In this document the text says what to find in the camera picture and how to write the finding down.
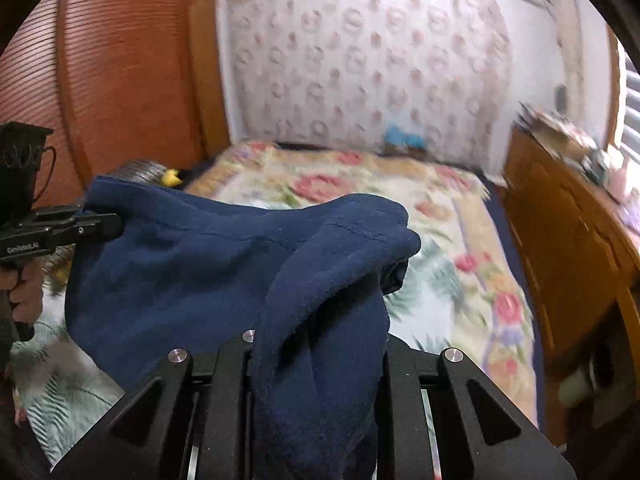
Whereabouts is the brown louvered wardrobe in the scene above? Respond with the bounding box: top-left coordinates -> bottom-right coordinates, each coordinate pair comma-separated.
1,0 -> 230,206

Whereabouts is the pink circle patterned curtain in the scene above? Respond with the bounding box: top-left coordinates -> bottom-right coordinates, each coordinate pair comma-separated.
226,0 -> 511,168

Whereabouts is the wooden side cabinet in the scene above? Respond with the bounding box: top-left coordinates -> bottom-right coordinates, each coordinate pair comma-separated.
503,127 -> 639,444

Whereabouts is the person's left hand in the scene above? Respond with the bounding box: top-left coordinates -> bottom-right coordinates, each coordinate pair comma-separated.
0,258 -> 43,325

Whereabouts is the striped window blind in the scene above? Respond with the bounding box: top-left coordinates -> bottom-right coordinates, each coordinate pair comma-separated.
616,41 -> 640,162

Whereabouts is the yellow plush toy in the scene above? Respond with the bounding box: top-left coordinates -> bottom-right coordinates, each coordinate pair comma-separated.
160,168 -> 183,188

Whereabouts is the small round fan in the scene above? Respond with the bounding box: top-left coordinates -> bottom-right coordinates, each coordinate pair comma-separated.
553,84 -> 568,117

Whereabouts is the palm leaf print blanket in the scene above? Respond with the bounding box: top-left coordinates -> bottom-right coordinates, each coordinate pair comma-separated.
8,199 -> 467,466

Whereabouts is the pink bottle on cabinet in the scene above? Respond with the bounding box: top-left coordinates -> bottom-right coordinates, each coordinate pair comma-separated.
604,157 -> 629,204

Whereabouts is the beige tied side curtain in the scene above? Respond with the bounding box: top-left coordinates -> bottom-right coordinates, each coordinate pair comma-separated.
551,0 -> 585,125

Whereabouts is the cardboard box on cabinet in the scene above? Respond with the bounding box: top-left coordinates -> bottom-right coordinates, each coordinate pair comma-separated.
532,128 -> 593,162

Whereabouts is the dark circle patterned pillow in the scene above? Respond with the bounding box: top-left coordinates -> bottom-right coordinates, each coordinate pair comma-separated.
110,159 -> 167,185

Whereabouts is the floral bed quilt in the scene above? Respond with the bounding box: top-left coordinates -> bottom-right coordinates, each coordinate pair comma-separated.
186,141 -> 538,422

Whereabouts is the navy blue printed t-shirt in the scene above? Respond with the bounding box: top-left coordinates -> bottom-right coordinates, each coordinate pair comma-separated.
65,177 -> 421,479

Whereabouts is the box with blue cloth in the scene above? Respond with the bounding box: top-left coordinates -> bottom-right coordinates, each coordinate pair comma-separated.
383,126 -> 427,160

